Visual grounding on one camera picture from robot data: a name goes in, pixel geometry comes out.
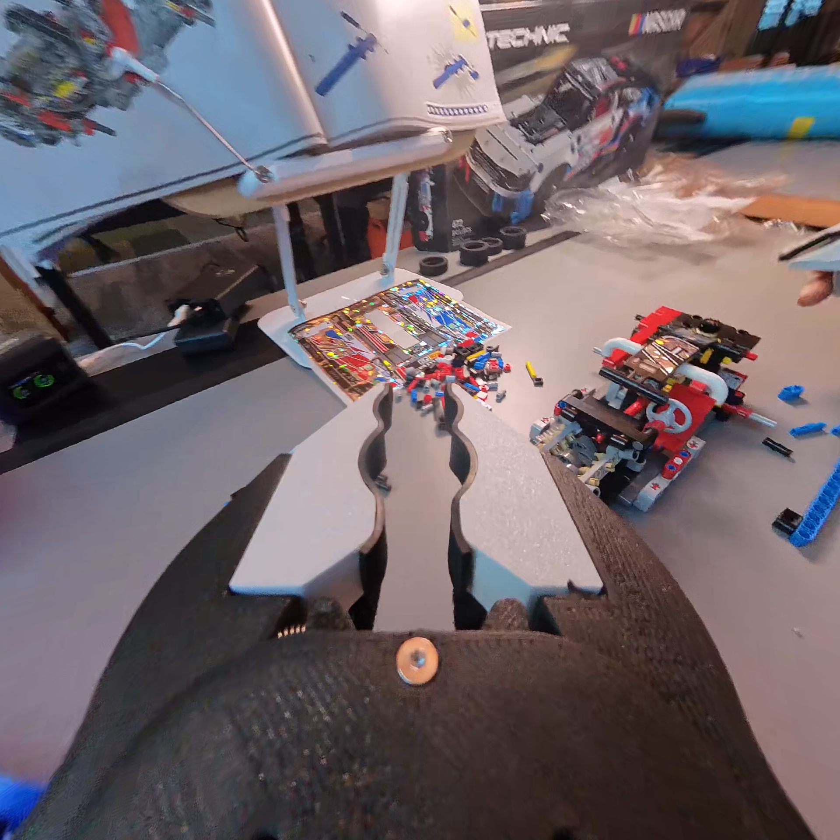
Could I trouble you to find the lego set box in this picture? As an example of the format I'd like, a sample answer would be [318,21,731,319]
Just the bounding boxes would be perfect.
[407,0,690,253]

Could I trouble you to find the pile of mixed lego pieces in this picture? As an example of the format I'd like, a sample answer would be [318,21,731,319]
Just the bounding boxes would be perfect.
[394,341,513,427]

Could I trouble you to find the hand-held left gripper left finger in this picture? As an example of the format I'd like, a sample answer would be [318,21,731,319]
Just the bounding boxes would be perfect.
[228,382,395,629]

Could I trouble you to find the crumpled clear plastic bags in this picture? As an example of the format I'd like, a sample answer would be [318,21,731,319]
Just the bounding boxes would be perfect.
[545,154,788,247]

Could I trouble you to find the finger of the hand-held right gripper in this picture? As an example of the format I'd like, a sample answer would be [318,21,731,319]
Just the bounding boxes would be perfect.
[777,222,840,262]
[786,244,840,272]

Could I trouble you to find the large black power adapter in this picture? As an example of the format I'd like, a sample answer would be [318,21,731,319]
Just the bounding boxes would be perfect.
[197,264,263,309]

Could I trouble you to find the black power bank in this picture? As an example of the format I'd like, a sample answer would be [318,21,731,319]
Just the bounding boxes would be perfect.
[0,335,86,421]

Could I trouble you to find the lego instruction booklet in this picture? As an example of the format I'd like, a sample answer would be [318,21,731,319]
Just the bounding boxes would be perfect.
[0,0,508,240]

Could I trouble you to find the white cable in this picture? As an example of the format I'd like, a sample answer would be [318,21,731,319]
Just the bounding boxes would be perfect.
[75,307,191,368]

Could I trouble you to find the small black charger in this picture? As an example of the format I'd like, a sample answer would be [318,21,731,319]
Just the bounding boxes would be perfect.
[174,315,240,355]

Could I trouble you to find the white desk stand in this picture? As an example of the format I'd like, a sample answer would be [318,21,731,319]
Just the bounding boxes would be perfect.
[0,125,476,371]

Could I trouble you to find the long blue lego beam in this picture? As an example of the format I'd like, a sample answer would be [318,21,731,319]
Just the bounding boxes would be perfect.
[789,459,840,549]

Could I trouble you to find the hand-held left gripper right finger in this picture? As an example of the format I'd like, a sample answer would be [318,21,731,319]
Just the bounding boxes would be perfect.
[448,385,605,629]

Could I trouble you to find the holographic sticker sheet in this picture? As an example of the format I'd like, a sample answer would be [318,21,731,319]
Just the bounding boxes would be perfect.
[289,279,511,403]

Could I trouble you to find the lego car chassis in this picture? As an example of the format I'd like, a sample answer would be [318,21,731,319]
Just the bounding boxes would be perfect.
[530,305,777,513]

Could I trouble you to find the orange box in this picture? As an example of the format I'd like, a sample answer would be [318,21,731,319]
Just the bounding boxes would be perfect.
[366,200,396,250]

